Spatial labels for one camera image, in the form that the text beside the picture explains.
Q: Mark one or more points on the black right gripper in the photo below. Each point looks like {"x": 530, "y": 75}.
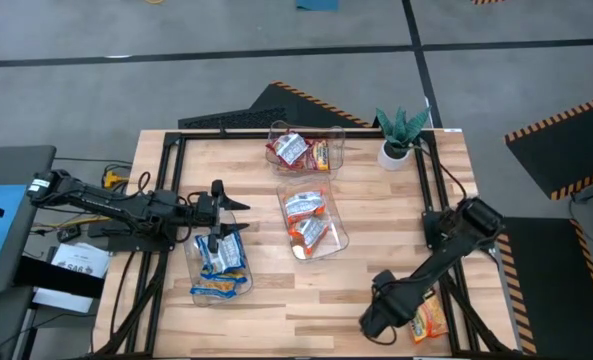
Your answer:
{"x": 386, "y": 315}

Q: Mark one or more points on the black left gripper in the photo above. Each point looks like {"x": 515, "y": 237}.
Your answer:
{"x": 217, "y": 215}

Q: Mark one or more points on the orange Maruchan ramen packet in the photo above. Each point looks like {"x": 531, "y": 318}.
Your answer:
{"x": 431, "y": 322}
{"x": 310, "y": 234}

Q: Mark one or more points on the blue white packet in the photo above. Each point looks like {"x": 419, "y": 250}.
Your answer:
{"x": 303, "y": 206}

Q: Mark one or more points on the red Maruchan ramen packet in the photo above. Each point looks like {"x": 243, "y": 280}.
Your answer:
{"x": 291, "y": 148}

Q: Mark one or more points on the yellow orange packet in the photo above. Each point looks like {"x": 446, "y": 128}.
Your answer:
{"x": 320, "y": 156}

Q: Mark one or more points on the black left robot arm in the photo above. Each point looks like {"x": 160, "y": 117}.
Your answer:
{"x": 126, "y": 207}

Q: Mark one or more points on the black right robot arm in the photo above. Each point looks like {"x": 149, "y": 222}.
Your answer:
{"x": 436, "y": 262}

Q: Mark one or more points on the clear plastic bin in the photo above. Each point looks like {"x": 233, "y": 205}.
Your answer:
{"x": 337, "y": 245}
{"x": 338, "y": 165}
{"x": 191, "y": 265}

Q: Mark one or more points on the black ramp with hazard stripes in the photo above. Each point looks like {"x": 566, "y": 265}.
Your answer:
{"x": 286, "y": 102}

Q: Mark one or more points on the white paper sheets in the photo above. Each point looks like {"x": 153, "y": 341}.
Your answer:
{"x": 76, "y": 260}

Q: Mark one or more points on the black power adapter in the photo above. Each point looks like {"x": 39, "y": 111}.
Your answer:
{"x": 69, "y": 234}

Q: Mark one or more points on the black mat with hazard stripes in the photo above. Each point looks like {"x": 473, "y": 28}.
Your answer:
{"x": 551, "y": 285}
{"x": 566, "y": 145}

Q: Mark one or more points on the green plant in white pot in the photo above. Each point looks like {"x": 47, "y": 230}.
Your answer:
{"x": 398, "y": 135}

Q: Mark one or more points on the blue flat item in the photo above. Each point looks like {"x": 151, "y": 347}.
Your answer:
{"x": 316, "y": 5}

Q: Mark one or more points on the grey desk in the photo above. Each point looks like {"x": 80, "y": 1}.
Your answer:
{"x": 6, "y": 165}

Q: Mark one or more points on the blue screen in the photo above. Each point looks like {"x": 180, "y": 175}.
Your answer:
{"x": 1, "y": 240}

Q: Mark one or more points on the black aluminium table frame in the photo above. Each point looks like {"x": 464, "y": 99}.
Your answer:
{"x": 201, "y": 134}

